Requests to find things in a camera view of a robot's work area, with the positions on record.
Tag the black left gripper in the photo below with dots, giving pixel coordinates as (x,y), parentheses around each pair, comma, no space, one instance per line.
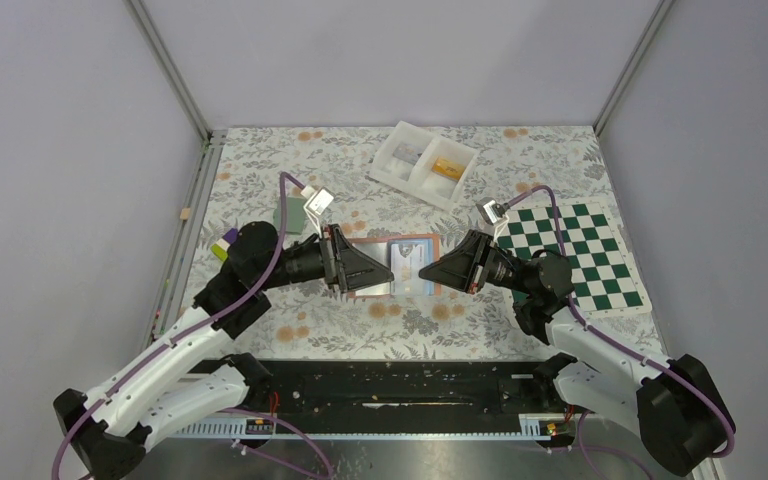
(354,269)

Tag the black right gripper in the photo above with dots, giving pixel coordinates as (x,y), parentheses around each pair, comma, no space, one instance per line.
(467,265)

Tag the white VIP credit card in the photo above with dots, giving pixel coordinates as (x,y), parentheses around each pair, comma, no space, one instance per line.
(407,257)

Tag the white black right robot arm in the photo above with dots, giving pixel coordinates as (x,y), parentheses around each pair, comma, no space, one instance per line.
(672,405)

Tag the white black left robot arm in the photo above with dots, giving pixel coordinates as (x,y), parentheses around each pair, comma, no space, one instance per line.
(112,426)

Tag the gold credit card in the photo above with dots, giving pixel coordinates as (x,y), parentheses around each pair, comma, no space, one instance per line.
(448,168)

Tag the silver credit card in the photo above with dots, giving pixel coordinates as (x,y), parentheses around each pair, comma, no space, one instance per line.
(408,153)

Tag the floral tablecloth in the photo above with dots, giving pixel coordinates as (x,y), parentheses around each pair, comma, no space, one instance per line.
(310,321)

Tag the white two-compartment plastic bin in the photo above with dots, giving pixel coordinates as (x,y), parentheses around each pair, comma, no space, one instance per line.
(418,180)

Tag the purple white green block stack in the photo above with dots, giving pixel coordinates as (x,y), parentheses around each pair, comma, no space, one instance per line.
(221,246)

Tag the green white chessboard mat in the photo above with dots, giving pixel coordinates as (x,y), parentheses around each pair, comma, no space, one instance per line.
(604,274)

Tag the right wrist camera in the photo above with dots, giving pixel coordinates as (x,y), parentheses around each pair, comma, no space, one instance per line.
(495,215)

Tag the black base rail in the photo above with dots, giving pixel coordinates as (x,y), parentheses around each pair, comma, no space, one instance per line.
(394,400)

